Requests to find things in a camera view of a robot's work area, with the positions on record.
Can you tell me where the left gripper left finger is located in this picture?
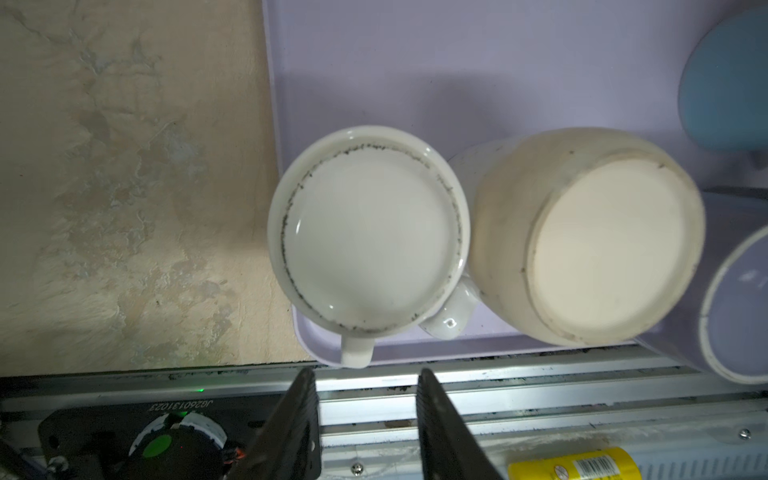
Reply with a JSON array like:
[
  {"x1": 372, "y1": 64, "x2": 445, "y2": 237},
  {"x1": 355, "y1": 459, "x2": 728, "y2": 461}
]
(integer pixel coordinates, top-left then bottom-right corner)
[{"x1": 228, "y1": 368, "x2": 322, "y2": 480}]

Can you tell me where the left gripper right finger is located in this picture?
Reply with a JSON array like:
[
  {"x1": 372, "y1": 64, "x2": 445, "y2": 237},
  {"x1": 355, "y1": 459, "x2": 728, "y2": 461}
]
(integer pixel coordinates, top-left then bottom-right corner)
[{"x1": 416, "y1": 368, "x2": 502, "y2": 480}]

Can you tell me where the white round mug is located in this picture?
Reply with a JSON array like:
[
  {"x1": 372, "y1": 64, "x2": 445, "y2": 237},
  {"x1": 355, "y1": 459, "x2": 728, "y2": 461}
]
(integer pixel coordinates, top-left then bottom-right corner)
[{"x1": 267, "y1": 126, "x2": 479, "y2": 369}]

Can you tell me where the cream mug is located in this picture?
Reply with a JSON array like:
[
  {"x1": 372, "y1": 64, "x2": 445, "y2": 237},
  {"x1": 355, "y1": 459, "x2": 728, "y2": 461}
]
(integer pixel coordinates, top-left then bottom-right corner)
[{"x1": 449, "y1": 127, "x2": 705, "y2": 346}]

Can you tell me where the purple mug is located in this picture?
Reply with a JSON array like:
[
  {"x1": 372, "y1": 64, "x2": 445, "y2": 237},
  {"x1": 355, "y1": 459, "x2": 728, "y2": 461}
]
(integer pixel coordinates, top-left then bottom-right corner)
[{"x1": 637, "y1": 186, "x2": 767, "y2": 385}]

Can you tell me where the light blue mug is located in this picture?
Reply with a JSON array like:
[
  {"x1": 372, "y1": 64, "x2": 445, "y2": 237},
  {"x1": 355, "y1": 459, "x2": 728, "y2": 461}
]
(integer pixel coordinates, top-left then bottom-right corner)
[{"x1": 678, "y1": 1, "x2": 767, "y2": 152}]

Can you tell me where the yellow cylinder tube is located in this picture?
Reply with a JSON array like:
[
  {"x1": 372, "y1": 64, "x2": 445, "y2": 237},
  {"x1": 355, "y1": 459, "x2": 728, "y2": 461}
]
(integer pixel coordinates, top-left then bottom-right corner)
[{"x1": 507, "y1": 447, "x2": 643, "y2": 480}]

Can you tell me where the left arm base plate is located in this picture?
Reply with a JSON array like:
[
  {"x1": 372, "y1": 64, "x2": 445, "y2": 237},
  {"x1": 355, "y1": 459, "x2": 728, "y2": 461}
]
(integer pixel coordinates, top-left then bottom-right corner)
[{"x1": 38, "y1": 394, "x2": 280, "y2": 479}]

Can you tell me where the white slotted cable duct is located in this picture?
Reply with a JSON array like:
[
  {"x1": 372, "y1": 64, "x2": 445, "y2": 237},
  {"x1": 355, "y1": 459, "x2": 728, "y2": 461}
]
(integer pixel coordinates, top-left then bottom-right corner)
[{"x1": 631, "y1": 447, "x2": 767, "y2": 479}]

